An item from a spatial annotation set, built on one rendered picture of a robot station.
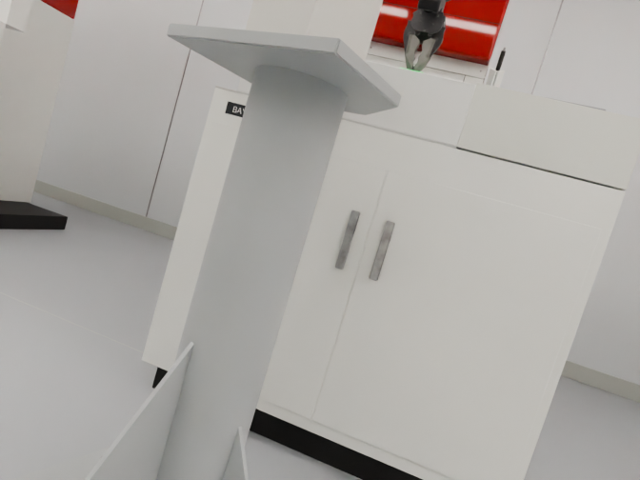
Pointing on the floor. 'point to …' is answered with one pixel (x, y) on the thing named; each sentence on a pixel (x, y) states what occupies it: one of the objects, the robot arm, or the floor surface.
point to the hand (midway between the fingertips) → (412, 70)
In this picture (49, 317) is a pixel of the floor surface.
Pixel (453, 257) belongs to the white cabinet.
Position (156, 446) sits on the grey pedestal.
